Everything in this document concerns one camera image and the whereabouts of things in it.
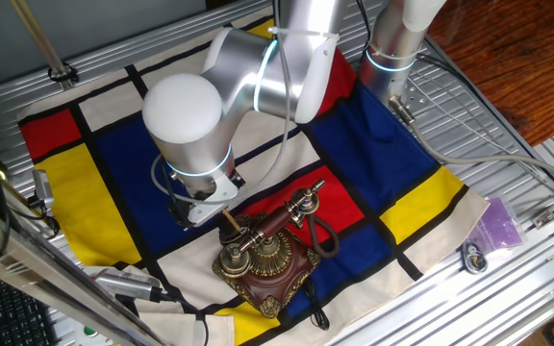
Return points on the metal pole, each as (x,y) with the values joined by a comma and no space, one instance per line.
(41,41)

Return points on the purple plastic bag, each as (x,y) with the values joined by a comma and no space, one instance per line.
(498,223)

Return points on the gray box green button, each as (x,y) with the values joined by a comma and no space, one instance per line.
(89,334)

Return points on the short wooden stick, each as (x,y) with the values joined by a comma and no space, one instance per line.
(232,222)

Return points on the black keyboard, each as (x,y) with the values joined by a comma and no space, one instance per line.
(12,312)

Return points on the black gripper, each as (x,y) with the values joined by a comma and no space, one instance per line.
(182,211)

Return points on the antique brass rotary telephone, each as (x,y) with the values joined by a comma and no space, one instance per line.
(277,283)

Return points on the brass brown phone handset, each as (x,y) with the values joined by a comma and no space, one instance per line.
(274,223)

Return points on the black pole clamp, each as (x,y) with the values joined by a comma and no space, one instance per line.
(63,73)

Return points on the small round metal disc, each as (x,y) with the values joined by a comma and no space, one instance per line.
(474,259)

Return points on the small gray camera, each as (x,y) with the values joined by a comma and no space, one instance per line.
(42,187)

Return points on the aluminium frame bar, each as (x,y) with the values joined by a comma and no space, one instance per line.
(41,259)

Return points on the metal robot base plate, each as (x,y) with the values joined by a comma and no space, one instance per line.
(414,96)

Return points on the silver camera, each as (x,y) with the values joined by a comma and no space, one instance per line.
(123,284)

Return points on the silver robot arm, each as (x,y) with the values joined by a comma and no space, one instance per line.
(185,120)

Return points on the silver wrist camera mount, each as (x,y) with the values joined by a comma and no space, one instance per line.
(214,202)

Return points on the brown wooden tabletop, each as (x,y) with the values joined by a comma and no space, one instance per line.
(512,57)

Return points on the red blue yellow grid cloth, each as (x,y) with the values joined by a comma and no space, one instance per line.
(113,192)

